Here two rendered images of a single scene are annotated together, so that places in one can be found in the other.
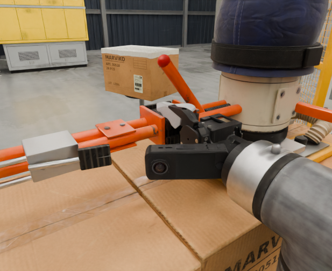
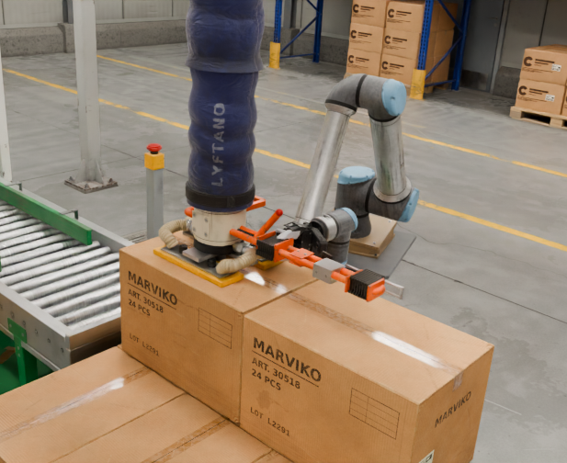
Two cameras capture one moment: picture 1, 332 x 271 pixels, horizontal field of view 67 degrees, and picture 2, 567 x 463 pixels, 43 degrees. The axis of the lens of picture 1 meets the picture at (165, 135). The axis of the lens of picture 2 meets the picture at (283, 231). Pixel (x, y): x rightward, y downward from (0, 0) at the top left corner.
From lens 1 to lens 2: 2.34 m
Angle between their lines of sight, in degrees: 95
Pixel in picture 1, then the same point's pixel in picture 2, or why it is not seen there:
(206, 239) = not seen: hidden behind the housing
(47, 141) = (329, 264)
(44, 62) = not seen: outside the picture
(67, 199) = (309, 313)
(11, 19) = not seen: outside the picture
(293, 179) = (338, 217)
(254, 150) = (325, 219)
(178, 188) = (283, 279)
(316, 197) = (344, 216)
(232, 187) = (331, 233)
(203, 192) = (282, 273)
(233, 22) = (246, 180)
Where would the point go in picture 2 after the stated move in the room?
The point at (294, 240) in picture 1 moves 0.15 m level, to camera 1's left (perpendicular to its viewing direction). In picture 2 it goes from (345, 231) to (361, 249)
